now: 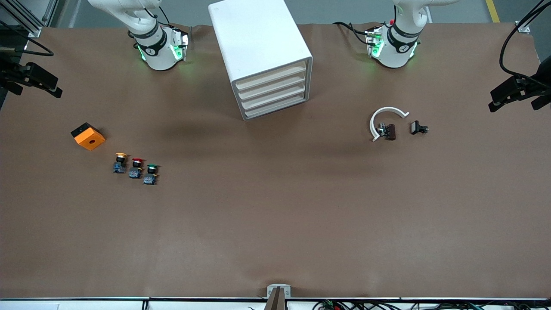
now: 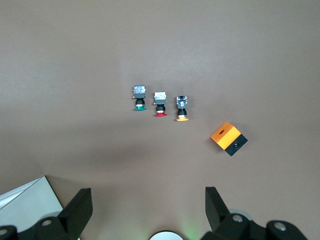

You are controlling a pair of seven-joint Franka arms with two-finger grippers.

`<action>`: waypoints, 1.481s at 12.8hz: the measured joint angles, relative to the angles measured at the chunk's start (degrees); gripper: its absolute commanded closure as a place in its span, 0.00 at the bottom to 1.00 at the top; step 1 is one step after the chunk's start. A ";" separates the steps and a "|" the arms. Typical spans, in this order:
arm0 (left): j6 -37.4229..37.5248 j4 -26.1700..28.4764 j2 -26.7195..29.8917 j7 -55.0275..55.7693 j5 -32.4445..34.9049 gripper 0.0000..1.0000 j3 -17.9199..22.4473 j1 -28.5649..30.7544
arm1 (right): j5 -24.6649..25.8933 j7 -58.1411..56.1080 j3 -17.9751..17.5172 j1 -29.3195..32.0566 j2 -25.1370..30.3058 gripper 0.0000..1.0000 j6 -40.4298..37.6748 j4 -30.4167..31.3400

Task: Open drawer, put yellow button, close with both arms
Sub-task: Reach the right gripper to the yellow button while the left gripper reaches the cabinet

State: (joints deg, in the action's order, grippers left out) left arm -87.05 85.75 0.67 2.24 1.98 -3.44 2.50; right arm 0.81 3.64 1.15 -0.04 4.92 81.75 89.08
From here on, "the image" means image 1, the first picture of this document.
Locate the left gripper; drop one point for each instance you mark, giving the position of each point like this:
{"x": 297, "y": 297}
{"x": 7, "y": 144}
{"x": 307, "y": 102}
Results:
{"x": 535, "y": 82}

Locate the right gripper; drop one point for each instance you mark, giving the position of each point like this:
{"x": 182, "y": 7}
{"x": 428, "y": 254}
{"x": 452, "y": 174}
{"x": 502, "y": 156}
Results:
{"x": 15, "y": 72}

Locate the yellow push button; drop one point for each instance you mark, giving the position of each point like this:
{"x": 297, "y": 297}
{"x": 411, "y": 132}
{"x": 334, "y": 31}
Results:
{"x": 120, "y": 167}

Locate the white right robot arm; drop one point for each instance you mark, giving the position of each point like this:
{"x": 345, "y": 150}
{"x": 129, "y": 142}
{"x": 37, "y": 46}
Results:
{"x": 159, "y": 56}

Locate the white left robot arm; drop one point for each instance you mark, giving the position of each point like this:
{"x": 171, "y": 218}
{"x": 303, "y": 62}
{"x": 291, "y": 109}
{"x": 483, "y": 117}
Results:
{"x": 394, "y": 54}

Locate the orange button box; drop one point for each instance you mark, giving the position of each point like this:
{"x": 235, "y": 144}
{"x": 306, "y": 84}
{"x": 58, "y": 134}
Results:
{"x": 89, "y": 138}

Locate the red push button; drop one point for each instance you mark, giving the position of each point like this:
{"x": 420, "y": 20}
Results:
{"x": 135, "y": 173}

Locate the green push button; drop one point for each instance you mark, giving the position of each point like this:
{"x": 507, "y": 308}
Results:
{"x": 150, "y": 179}

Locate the white drawer cabinet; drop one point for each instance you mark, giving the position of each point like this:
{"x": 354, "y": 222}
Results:
{"x": 254, "y": 38}

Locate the small black plastic part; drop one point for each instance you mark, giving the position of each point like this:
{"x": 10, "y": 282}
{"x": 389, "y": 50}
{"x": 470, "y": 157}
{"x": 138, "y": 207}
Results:
{"x": 416, "y": 127}

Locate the white curved plastic part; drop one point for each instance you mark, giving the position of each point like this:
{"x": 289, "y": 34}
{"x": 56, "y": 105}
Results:
{"x": 389, "y": 108}

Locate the aluminium frame profile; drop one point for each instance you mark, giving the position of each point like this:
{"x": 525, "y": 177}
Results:
{"x": 35, "y": 31}
{"x": 523, "y": 28}

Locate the grey metal bracket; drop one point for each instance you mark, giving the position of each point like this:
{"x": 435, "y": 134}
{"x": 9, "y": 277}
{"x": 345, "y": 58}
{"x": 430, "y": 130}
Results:
{"x": 270, "y": 289}

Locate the brown camera post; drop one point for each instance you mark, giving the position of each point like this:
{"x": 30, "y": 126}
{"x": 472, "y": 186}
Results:
{"x": 275, "y": 301}

